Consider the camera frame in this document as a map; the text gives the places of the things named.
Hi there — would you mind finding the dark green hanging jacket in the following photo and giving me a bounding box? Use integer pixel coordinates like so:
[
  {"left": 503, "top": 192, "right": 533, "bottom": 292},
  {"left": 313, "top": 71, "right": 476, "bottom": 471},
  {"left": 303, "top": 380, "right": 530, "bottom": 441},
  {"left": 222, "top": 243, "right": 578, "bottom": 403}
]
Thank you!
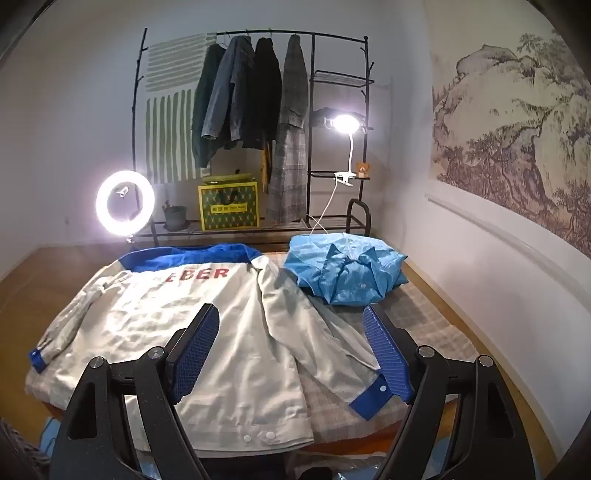
[{"left": 191, "top": 41, "right": 229, "bottom": 169}]

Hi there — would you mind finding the beige and blue work jacket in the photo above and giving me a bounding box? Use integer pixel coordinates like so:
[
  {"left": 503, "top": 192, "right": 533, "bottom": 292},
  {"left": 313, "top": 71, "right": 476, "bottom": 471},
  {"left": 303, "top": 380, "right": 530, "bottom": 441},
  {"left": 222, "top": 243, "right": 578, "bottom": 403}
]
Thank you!
[{"left": 28, "top": 243, "right": 389, "bottom": 462}]

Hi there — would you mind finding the white ring light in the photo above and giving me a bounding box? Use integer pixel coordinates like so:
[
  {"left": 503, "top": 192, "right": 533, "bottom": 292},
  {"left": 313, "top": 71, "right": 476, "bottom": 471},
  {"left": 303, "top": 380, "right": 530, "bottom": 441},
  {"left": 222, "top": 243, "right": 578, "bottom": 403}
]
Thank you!
[{"left": 95, "top": 170, "right": 156, "bottom": 241}]

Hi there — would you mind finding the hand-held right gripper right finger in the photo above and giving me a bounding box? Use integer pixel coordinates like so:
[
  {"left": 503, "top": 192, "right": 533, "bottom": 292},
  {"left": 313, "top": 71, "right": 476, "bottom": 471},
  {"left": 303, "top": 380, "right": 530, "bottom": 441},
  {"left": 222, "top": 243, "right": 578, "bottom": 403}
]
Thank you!
[{"left": 363, "top": 303, "right": 539, "bottom": 480}]

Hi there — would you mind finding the landscape wall mural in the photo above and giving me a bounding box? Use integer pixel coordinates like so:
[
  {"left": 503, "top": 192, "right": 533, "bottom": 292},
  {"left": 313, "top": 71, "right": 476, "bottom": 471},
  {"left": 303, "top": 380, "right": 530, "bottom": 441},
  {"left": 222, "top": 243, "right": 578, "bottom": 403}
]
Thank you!
[{"left": 429, "top": 28, "right": 591, "bottom": 259}]

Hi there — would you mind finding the white clip lamp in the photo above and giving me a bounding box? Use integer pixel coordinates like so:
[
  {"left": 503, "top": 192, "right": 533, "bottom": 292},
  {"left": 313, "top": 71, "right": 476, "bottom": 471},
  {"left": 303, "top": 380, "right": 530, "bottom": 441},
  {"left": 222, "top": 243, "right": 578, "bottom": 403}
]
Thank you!
[{"left": 309, "top": 113, "right": 365, "bottom": 234}]

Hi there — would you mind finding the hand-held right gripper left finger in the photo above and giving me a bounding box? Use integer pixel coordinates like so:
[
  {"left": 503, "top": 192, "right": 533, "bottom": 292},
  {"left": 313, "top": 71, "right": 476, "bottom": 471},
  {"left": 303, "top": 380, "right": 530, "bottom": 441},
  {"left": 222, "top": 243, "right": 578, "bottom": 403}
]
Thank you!
[{"left": 54, "top": 303, "right": 221, "bottom": 480}]

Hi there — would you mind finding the yellow green flat tray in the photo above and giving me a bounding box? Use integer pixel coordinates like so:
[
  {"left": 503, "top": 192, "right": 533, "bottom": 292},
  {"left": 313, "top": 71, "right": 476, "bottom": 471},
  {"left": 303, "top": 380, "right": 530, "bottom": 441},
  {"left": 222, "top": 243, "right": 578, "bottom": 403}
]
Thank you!
[{"left": 203, "top": 172, "right": 257, "bottom": 184}]

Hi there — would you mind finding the grey plaid hanging coat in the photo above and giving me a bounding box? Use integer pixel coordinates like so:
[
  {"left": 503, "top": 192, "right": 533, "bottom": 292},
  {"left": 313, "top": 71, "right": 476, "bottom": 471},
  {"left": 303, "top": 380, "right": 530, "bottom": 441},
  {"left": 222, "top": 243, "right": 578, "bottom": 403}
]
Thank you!
[{"left": 265, "top": 33, "right": 309, "bottom": 224}]

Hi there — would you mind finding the black metal bed rail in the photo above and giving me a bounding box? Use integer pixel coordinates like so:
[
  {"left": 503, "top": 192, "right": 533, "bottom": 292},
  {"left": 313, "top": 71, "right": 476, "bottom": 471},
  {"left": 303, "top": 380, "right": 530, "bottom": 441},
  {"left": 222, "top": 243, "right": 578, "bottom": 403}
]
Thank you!
[{"left": 345, "top": 198, "right": 377, "bottom": 236}]

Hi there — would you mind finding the blue denim hanging jacket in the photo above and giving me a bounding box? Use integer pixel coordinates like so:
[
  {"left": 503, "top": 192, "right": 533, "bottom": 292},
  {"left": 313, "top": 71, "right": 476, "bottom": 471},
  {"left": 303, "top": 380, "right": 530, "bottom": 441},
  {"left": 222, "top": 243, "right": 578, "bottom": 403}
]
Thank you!
[{"left": 202, "top": 36, "right": 254, "bottom": 151}]

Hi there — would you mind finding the yellow hanging cloth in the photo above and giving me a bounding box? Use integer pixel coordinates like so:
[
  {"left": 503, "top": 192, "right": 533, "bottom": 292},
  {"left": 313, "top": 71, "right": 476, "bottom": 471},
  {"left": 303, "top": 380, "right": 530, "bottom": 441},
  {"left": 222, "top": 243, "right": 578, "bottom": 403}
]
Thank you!
[{"left": 259, "top": 141, "right": 271, "bottom": 195}]

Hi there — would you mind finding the dark bag on shelf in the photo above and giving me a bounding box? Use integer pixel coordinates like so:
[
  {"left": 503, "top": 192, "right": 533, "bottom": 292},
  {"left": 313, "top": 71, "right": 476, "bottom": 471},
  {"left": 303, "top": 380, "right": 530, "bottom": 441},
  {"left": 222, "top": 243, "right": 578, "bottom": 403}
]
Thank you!
[{"left": 310, "top": 106, "right": 365, "bottom": 134}]

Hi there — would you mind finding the plaid bed blanket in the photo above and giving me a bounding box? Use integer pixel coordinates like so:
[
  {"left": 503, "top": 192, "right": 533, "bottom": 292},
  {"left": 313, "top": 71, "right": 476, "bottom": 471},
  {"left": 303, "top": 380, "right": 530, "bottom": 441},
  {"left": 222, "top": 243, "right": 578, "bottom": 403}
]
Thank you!
[{"left": 23, "top": 251, "right": 483, "bottom": 457}]

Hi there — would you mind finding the yellow green patterned box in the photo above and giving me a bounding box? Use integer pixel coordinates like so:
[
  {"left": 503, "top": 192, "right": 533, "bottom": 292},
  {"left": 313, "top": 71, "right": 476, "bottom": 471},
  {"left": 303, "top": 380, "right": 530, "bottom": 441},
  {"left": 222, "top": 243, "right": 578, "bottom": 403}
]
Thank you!
[{"left": 198, "top": 181, "right": 260, "bottom": 230}]

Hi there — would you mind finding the green striped wall hanging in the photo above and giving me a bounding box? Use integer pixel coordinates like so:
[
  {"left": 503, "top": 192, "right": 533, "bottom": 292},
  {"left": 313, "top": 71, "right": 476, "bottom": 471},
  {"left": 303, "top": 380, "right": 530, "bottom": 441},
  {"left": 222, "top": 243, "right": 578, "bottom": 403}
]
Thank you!
[{"left": 144, "top": 34, "right": 218, "bottom": 185}]

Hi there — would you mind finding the small potted plant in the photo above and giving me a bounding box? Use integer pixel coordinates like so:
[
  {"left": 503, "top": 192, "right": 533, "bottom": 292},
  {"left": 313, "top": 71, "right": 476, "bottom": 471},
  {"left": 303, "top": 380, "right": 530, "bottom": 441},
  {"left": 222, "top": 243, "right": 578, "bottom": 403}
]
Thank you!
[{"left": 161, "top": 199, "right": 188, "bottom": 230}]

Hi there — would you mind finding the clear plastic bag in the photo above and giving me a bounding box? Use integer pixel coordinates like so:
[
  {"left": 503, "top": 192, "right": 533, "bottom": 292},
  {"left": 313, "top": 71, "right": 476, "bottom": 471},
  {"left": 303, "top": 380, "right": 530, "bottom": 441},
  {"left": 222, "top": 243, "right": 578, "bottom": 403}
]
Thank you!
[{"left": 286, "top": 450, "right": 389, "bottom": 480}]

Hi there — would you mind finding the black metal clothes rack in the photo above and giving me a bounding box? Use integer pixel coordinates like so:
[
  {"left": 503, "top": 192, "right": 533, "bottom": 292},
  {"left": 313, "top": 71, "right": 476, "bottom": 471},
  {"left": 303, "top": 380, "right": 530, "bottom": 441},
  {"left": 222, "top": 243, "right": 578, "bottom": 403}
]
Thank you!
[{"left": 129, "top": 28, "right": 376, "bottom": 238}]

